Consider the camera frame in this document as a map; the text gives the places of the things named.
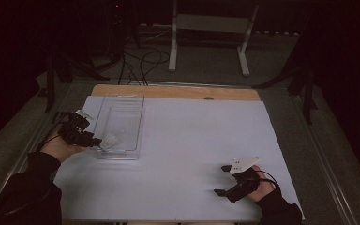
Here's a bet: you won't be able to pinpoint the metal floor rail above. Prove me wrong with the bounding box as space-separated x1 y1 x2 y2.
0 83 73 221
292 93 359 225

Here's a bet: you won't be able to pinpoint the black floor cables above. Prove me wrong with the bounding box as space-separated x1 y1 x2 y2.
117 49 172 86

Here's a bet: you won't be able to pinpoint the white table mat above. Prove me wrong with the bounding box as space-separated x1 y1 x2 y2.
52 95 306 223

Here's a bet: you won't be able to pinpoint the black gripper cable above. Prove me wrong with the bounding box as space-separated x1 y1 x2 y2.
36 112 68 153
257 169 281 189

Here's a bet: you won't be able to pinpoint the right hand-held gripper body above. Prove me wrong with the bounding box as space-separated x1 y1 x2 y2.
226 156 262 204

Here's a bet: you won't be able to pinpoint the person's left hand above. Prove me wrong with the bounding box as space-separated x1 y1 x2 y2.
39 130 88 164

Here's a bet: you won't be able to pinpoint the clear plastic container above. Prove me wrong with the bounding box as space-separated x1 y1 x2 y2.
91 93 146 161

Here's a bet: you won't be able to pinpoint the black tripod stand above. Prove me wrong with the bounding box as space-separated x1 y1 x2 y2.
41 51 111 113
252 18 321 126

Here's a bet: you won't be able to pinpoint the white metal stand frame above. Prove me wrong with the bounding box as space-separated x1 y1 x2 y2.
167 0 261 78

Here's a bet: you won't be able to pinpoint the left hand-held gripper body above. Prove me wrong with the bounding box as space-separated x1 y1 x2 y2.
56 109 96 147

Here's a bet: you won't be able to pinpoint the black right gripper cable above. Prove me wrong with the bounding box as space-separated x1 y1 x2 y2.
257 169 281 189

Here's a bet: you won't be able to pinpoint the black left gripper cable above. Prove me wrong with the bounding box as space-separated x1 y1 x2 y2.
36 112 68 153

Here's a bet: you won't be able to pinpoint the wooden table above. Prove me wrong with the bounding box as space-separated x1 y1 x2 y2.
90 83 262 102

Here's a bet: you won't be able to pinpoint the person's right hand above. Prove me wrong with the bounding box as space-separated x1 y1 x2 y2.
247 165 277 203

